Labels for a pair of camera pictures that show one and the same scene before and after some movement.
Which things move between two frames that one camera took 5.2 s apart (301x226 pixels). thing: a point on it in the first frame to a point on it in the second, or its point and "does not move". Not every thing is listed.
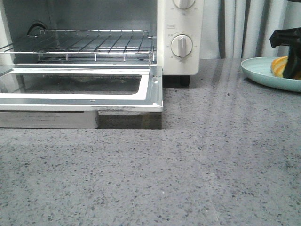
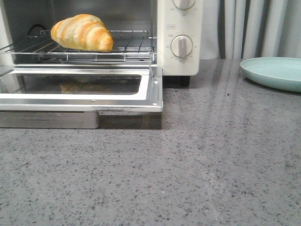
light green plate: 259,69 does not move
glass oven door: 71,97 does not move
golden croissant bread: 278,65 to 83,31
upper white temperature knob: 184,4 does not move
